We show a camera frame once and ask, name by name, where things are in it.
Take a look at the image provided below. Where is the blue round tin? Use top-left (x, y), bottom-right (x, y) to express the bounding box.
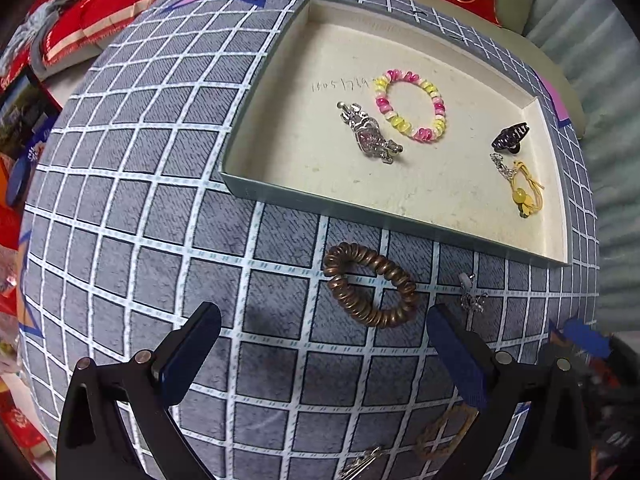
top-left (7, 157), bottom-right (38, 208)

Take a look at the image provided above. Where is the pink yellow beaded bracelet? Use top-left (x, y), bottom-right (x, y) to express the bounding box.
top-left (372, 70), bottom-right (449, 143)

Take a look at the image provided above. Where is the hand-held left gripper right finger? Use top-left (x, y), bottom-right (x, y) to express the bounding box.
top-left (426, 303), bottom-right (591, 480)

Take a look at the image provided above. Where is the yellow cord bracelet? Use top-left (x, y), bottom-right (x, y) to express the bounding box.
top-left (507, 160), bottom-right (546, 220)

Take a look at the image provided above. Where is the brown spiral hair tie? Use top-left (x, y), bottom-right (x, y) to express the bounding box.
top-left (322, 242), bottom-right (420, 330)

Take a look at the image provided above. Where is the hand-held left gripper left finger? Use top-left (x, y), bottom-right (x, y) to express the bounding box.
top-left (55, 301), bottom-right (223, 480)

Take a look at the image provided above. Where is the shallow grey cardboard tray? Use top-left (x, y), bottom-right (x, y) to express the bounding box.
top-left (220, 0), bottom-right (573, 267)

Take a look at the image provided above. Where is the pale green curtain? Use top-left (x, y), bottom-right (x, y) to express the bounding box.
top-left (525, 0), bottom-right (640, 341)

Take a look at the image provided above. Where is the small silver earring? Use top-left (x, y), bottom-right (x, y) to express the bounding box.
top-left (457, 272), bottom-right (490, 313)

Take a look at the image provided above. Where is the grey checked tablecloth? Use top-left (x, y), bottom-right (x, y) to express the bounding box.
top-left (17, 0), bottom-right (601, 480)

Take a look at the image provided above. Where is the black hair claw clip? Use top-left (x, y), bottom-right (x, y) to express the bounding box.
top-left (491, 121), bottom-right (531, 153)

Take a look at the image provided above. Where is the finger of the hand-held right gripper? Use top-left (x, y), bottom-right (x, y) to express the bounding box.
top-left (562, 317), bottom-right (613, 361)

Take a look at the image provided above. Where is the blue picture box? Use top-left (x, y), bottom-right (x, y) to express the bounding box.
top-left (0, 72), bottom-right (63, 161)

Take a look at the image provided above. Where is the grey clothes pile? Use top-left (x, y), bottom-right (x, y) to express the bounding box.
top-left (10, 0), bottom-right (76, 66)

